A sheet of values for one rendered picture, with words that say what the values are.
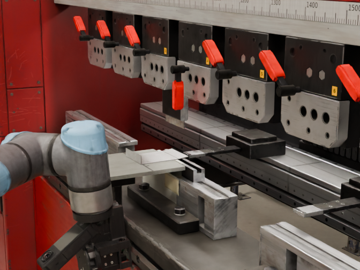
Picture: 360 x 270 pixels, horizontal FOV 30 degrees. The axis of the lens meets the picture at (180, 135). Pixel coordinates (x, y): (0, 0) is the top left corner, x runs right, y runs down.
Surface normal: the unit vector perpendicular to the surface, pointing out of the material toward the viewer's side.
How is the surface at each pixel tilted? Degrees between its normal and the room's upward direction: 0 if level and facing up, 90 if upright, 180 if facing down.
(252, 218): 0
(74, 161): 93
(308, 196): 90
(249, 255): 0
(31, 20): 90
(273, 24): 90
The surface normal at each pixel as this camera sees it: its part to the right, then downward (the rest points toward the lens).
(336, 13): -0.89, 0.11
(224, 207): 0.45, 0.21
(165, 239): 0.00, -0.97
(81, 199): -0.32, 0.28
